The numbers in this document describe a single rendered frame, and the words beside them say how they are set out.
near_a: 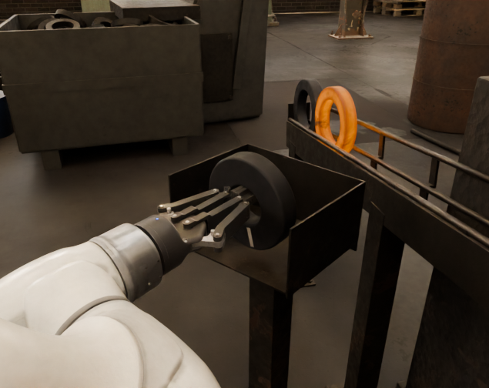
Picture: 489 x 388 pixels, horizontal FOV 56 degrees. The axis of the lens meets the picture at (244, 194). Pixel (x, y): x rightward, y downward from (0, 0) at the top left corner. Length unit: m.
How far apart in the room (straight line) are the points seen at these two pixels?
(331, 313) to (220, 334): 0.38
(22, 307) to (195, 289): 1.21
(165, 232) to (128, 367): 0.23
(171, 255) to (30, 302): 0.17
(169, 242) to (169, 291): 1.11
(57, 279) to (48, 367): 0.17
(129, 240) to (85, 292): 0.09
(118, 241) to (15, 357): 0.24
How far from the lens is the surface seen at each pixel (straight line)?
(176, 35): 2.59
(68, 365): 0.36
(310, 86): 1.36
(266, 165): 0.66
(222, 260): 0.77
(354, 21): 7.45
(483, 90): 0.87
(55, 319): 0.48
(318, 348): 1.47
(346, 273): 1.77
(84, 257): 0.53
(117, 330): 0.40
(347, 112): 1.17
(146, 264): 0.55
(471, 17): 3.24
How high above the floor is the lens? 1.04
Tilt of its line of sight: 27 degrees down
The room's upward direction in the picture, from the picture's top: straight up
